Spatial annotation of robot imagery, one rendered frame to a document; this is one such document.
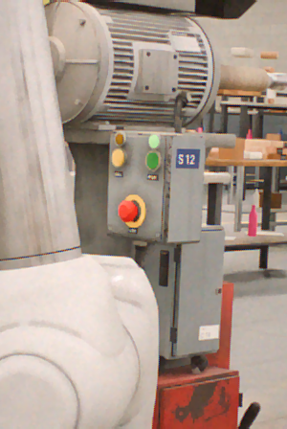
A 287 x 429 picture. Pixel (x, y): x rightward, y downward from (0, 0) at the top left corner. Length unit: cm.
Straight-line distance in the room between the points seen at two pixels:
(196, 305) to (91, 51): 56
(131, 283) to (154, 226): 73
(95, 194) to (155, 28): 37
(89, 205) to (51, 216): 129
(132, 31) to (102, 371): 129
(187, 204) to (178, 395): 44
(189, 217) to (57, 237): 95
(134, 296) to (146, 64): 102
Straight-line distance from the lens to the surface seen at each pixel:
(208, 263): 244
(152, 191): 214
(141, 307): 142
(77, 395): 118
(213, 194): 576
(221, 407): 251
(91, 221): 252
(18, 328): 120
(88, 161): 252
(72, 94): 233
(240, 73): 275
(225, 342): 267
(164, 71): 240
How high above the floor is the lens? 114
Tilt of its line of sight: 5 degrees down
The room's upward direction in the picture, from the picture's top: 3 degrees clockwise
